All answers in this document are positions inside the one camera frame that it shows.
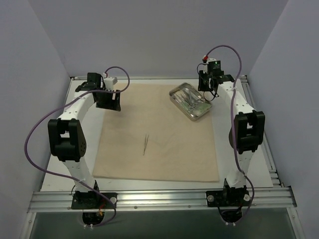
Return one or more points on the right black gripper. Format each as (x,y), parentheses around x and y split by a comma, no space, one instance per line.
(204,83)

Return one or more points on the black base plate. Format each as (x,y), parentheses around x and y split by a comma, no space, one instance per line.
(85,201)
(228,199)

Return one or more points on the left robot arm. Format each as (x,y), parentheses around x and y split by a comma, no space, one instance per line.
(66,137)

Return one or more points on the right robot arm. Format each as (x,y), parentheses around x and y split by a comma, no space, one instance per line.
(247,124)

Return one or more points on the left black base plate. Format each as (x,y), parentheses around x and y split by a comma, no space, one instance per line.
(85,201)

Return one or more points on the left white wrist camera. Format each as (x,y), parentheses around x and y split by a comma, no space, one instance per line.
(110,82)

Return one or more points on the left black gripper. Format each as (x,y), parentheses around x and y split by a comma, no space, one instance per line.
(108,100)

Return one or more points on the aluminium front rail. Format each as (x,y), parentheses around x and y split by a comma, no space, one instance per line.
(161,200)

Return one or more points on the curved metal tweezers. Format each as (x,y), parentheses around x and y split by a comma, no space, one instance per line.
(145,143)

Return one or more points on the aluminium right side rail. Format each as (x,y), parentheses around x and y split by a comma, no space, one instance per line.
(265,146)

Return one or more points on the beige surgical wrap cloth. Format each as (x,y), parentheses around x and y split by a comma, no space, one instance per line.
(178,149)

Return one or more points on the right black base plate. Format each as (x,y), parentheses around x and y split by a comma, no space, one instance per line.
(228,199)

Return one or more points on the metal instrument tray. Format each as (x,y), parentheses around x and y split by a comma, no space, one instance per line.
(203,107)

